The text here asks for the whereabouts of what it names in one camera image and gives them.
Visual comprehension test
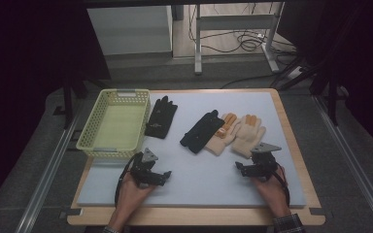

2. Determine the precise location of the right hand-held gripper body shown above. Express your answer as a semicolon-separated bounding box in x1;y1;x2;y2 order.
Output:
244;142;283;183

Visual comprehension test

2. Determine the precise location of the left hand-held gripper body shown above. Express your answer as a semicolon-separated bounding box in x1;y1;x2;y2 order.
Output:
129;148;165;188

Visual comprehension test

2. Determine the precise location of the cream glove with bear charm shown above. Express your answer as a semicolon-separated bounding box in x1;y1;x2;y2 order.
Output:
204;112;242;157

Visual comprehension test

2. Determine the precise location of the cream glove with orange fingers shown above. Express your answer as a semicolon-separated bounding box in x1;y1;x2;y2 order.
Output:
231;114;267;159

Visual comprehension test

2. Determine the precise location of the yellow-green plastic basket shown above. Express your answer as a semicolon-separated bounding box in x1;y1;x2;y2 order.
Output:
76;88;152;159

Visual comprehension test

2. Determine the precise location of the black glove with small logo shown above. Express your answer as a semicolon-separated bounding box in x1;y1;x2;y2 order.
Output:
144;95;179;140

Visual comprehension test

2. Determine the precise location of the plain black glove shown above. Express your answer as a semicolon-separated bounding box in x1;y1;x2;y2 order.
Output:
179;109;226;154

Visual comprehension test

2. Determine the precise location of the person's left hand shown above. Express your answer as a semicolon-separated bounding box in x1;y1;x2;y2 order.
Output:
116;171;156;218

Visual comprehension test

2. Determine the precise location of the person's right hand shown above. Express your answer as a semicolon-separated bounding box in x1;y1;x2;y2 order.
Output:
252;166;291;218

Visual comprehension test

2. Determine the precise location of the wooden table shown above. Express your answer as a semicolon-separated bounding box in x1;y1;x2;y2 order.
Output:
67;87;326;226

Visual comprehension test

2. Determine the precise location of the black metal stand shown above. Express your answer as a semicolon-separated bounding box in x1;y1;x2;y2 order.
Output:
52;77;111;130
278;57;350;127

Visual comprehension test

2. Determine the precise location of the white power strip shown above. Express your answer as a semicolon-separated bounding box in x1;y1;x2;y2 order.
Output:
286;65;304;81

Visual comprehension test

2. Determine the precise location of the white cabinet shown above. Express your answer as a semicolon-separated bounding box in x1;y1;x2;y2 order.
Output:
86;5;174;56

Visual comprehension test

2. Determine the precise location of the dark curtain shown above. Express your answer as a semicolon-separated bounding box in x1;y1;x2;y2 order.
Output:
277;0;373;159
0;0;112;215

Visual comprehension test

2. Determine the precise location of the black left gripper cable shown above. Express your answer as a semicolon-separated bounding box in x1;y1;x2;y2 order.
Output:
114;151;144;208

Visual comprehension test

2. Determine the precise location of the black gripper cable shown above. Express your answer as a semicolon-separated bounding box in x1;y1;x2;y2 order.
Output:
114;151;144;208
272;163;291;208

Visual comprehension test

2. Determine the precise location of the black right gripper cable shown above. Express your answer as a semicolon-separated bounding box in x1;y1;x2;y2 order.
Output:
272;163;291;208

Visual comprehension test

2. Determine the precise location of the long black floor cable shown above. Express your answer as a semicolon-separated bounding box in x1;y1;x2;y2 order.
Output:
220;72;284;90

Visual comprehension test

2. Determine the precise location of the aluminium rail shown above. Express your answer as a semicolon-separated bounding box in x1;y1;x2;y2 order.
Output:
313;94;373;233
14;106;83;233

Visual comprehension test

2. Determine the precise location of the tangle of black floor cables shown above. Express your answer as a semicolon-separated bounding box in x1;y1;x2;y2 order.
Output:
187;2;298;55

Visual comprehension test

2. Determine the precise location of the white metal desk frame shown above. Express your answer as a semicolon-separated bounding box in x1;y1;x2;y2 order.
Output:
193;2;287;76

